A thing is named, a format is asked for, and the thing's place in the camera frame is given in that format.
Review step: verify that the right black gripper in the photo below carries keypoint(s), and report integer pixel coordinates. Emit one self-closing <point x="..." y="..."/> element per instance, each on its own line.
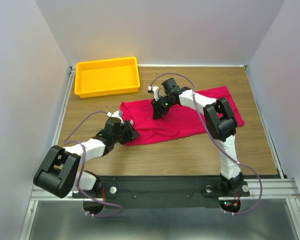
<point x="157" y="111"/>

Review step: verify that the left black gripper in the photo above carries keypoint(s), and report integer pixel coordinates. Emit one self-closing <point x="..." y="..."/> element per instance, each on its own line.
<point x="130" y="134"/>

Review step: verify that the red t shirt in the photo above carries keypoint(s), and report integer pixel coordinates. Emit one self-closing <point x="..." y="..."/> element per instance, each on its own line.
<point x="180" y="122"/>

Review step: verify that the yellow plastic tray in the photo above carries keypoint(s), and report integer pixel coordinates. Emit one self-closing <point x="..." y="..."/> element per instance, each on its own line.
<point x="106" y="77"/>

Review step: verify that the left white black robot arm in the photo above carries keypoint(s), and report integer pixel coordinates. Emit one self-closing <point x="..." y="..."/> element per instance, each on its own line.
<point x="58" y="173"/>

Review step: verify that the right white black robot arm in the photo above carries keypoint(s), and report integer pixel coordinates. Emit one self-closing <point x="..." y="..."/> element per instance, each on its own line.
<point x="219" y="122"/>

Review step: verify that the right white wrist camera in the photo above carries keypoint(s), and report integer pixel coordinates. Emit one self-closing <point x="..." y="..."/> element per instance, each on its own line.
<point x="155" y="91"/>

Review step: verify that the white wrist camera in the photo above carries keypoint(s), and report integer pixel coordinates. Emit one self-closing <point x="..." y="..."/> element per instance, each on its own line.
<point x="117" y="114"/>
<point x="155" y="91"/>

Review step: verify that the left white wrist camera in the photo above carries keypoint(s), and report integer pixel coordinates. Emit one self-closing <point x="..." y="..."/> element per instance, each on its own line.
<point x="117" y="114"/>

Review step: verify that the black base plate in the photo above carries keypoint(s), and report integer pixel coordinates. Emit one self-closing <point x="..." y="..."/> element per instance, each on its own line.
<point x="165" y="192"/>

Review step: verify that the aluminium frame rail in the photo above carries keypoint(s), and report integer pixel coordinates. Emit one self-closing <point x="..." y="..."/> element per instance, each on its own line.
<point x="33" y="200"/>

